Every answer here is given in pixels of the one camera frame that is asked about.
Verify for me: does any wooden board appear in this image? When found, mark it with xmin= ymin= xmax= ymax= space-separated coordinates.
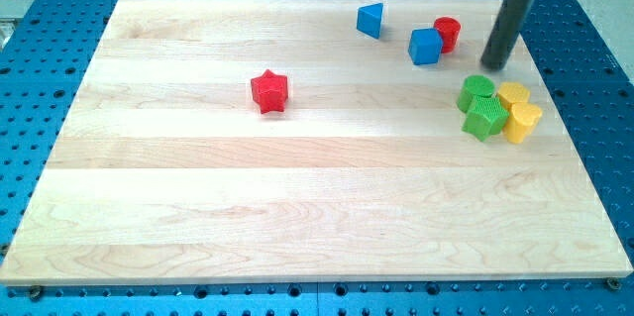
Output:
xmin=1 ymin=0 xmax=632 ymax=286

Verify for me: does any blue cube block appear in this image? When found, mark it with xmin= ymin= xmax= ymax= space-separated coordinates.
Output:
xmin=408 ymin=28 xmax=443 ymax=65

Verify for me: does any left board clamp screw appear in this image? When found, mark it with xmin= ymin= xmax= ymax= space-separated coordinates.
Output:
xmin=27 ymin=285 xmax=44 ymax=302

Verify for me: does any board clamp screw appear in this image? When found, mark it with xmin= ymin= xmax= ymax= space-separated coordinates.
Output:
xmin=605 ymin=278 xmax=621 ymax=291
xmin=27 ymin=285 xmax=44 ymax=302

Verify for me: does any right board clamp screw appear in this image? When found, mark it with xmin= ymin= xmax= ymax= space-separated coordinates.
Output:
xmin=605 ymin=278 xmax=621 ymax=291

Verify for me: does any red star block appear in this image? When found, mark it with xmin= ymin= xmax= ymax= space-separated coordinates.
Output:
xmin=251 ymin=69 xmax=288 ymax=114

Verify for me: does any blue triangle block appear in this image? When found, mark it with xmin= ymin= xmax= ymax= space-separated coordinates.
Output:
xmin=356 ymin=3 xmax=383 ymax=40

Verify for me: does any green cylinder block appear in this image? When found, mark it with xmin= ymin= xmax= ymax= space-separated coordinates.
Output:
xmin=457 ymin=75 xmax=495 ymax=113

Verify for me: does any green star block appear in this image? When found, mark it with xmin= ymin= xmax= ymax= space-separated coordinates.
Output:
xmin=462 ymin=96 xmax=509 ymax=142

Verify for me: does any red cylinder block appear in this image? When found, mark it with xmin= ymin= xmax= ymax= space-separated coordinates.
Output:
xmin=434 ymin=17 xmax=462 ymax=53

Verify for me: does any yellow hexagon block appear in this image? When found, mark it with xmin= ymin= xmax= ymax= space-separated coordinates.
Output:
xmin=496 ymin=82 xmax=531 ymax=110

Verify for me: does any yellow heart block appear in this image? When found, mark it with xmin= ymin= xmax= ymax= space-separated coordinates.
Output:
xmin=502 ymin=102 xmax=543 ymax=144

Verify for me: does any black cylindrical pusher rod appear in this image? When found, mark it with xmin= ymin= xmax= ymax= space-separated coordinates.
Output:
xmin=480 ymin=0 xmax=535 ymax=71

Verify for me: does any blue perforated table plate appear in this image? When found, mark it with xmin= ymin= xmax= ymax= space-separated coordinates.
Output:
xmin=1 ymin=0 xmax=633 ymax=315

